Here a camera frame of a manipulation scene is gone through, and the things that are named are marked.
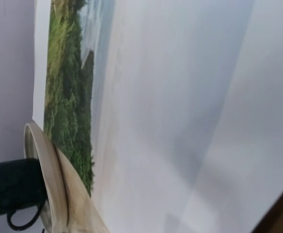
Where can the white paper sheets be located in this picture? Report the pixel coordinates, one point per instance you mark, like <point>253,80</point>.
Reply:
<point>186,111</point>

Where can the green landscape photo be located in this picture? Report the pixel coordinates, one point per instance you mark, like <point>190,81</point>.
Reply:
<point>68,94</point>

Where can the black cup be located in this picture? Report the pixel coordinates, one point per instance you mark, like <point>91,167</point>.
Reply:
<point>22,186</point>

